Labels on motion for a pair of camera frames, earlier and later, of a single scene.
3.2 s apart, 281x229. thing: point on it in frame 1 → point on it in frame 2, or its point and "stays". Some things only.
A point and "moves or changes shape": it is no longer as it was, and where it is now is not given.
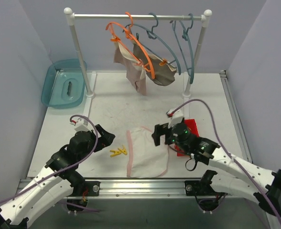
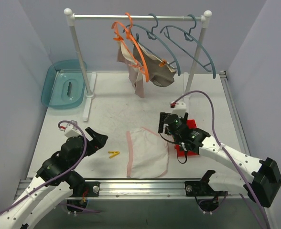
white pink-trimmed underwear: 145,159 stays
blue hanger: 190,70 moves or changes shape
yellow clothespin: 115,152 stays
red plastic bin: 191,124 stays
